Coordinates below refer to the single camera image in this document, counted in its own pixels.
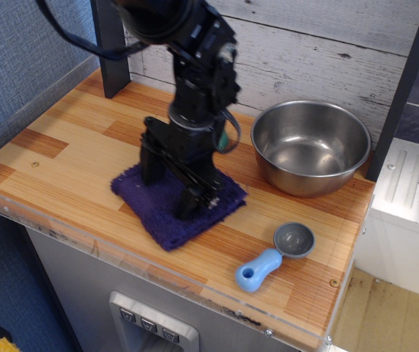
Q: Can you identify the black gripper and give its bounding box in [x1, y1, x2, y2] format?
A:
[140, 109, 228, 220]

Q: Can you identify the purple towel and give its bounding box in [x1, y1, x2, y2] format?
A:
[111, 164, 247, 252]

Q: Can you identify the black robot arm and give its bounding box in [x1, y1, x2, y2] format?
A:
[116, 1, 240, 219]

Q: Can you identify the stainless steel bowl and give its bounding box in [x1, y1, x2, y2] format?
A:
[251, 100, 371, 198]

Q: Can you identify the grey button control panel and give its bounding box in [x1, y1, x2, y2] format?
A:
[108, 291, 201, 351]

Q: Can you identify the clear acrylic table edge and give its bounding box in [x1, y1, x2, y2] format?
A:
[0, 196, 333, 351]

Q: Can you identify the white ridged side cabinet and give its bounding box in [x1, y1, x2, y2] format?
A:
[355, 139, 419, 294]

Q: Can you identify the dark grey left post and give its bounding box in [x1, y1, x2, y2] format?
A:
[90, 0, 130, 98]

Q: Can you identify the dark grey post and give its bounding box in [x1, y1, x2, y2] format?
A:
[90, 0, 130, 98]
[366, 26, 419, 182]

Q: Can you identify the blue handled grey spoon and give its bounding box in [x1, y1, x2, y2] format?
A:
[234, 222, 316, 293]

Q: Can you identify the black braided cable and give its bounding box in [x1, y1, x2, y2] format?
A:
[35, 0, 148, 60]

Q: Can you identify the dark grey right post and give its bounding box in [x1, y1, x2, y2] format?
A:
[366, 26, 419, 182]

